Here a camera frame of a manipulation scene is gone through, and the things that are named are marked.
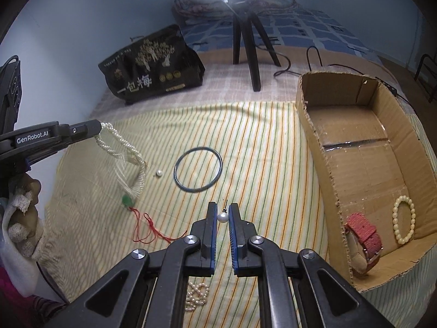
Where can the blue patterned bedsheet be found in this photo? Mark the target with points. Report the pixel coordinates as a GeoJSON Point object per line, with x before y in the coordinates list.
{"type": "Point", "coordinates": [300, 24]}

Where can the beige plush toy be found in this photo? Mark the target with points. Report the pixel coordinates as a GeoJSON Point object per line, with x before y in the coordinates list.
{"type": "Point", "coordinates": [25, 191]}

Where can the white plush toy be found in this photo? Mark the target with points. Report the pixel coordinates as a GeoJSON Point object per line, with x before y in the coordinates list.
{"type": "Point", "coordinates": [13, 266]}

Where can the yellow striped cloth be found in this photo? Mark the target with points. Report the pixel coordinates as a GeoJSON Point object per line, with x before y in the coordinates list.
{"type": "Point", "coordinates": [266, 143]}

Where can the black metal shoe rack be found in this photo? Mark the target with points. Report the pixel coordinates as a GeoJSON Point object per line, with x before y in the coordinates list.
{"type": "Point", "coordinates": [425, 71]}

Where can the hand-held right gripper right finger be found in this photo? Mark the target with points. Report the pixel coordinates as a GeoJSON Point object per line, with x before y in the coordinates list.
{"type": "Point", "coordinates": [234, 239]}

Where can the cardboard box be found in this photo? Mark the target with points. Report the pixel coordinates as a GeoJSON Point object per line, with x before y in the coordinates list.
{"type": "Point", "coordinates": [358, 150]}

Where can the pink cloth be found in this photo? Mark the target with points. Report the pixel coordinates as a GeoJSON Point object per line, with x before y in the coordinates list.
{"type": "Point", "coordinates": [13, 302]}

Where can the black printed bag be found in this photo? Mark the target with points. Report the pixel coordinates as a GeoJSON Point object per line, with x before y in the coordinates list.
{"type": "Point", "coordinates": [150, 68]}

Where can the black tripod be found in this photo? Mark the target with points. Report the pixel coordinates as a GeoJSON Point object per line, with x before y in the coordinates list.
{"type": "Point", "coordinates": [251, 41]}

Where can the blue bangle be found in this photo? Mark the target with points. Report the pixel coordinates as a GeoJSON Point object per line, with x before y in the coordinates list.
{"type": "Point", "coordinates": [176, 175]}

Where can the beige checked sheet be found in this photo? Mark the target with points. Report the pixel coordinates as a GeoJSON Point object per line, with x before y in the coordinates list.
{"type": "Point", "coordinates": [225, 85]}

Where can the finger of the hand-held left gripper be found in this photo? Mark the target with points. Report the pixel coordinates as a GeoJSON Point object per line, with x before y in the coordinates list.
{"type": "Point", "coordinates": [78, 130]}

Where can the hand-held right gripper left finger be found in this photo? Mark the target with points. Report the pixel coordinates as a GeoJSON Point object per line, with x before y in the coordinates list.
{"type": "Point", "coordinates": [211, 235]}

